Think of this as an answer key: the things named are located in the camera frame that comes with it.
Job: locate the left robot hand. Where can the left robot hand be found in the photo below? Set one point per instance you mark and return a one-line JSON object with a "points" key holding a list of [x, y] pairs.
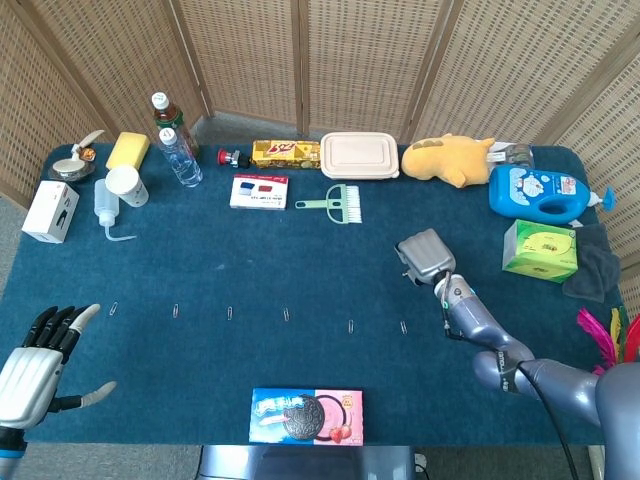
{"points": [[30, 380]]}

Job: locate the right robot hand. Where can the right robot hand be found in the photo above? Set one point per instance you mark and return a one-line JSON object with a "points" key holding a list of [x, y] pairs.
{"points": [[427, 257]]}

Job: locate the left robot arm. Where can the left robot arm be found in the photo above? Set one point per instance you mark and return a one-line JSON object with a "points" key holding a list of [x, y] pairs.
{"points": [[7, 450]]}

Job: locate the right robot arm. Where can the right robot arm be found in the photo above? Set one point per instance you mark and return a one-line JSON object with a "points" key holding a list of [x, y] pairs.
{"points": [[470, 320]]}

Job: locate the yellow plush toy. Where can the yellow plush toy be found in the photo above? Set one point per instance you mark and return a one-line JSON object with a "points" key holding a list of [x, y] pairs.
{"points": [[445, 160]]}

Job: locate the green tissue box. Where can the green tissue box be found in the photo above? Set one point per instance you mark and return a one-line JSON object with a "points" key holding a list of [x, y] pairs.
{"points": [[540, 252]]}

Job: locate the beige lidded lunch box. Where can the beige lidded lunch box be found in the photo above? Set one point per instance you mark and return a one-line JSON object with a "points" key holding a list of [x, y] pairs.
{"points": [[360, 155]]}

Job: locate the blue detergent bottle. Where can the blue detergent bottle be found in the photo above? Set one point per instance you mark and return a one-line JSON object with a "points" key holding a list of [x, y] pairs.
{"points": [[535, 192]]}

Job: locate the clear plastic packet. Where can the clear plastic packet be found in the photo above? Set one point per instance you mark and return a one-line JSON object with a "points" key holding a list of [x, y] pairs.
{"points": [[517, 152]]}

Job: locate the dark grey cloth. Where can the dark grey cloth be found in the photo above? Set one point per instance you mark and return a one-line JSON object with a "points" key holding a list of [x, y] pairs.
{"points": [[592, 270]]}

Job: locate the white product box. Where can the white product box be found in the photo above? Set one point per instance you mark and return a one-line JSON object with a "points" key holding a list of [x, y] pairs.
{"points": [[50, 212]]}

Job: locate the yellow biscuit pack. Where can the yellow biscuit pack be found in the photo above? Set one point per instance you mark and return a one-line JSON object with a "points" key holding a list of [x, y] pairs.
{"points": [[285, 154]]}

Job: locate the blue velvet table cloth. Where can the blue velvet table cloth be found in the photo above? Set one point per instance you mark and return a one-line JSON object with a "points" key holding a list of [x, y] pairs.
{"points": [[250, 260]]}

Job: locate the white box red blue print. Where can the white box red blue print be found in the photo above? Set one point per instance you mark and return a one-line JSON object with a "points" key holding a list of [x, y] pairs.
{"points": [[260, 192]]}

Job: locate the colourful feather shuttlecock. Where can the colourful feather shuttlecock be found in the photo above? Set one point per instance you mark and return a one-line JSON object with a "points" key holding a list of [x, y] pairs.
{"points": [[597, 335]]}

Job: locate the translucent squeeze wash bottle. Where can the translucent squeeze wash bottle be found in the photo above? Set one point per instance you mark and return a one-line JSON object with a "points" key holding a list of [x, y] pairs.
{"points": [[106, 205]]}

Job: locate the Oreo strawberry cookie box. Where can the Oreo strawberry cookie box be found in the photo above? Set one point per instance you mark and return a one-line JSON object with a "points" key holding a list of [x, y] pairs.
{"points": [[306, 417]]}

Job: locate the wicker folding screen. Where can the wicker folding screen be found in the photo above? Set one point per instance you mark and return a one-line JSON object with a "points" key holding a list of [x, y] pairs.
{"points": [[360, 60]]}

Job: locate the round metal tin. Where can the round metal tin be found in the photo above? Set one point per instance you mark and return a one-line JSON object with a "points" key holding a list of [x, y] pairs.
{"points": [[70, 170]]}

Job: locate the white paper cup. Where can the white paper cup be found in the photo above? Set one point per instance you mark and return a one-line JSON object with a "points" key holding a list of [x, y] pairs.
{"points": [[127, 185]]}

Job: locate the red emergency stop button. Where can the red emergency stop button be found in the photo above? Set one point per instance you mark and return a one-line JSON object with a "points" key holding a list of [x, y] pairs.
{"points": [[231, 158]]}

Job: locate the grey robot torso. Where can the grey robot torso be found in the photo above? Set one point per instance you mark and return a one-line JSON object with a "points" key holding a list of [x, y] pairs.
{"points": [[305, 462]]}

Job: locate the yellow sponge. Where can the yellow sponge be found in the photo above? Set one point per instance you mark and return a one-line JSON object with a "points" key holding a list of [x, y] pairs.
{"points": [[127, 150]]}

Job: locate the clear plastic water bottle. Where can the clear plastic water bottle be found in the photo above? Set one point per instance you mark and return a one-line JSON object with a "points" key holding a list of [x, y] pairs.
{"points": [[182, 162]]}

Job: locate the green label tea bottle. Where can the green label tea bottle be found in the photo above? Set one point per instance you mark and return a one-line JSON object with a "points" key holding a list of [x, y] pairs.
{"points": [[167, 117]]}

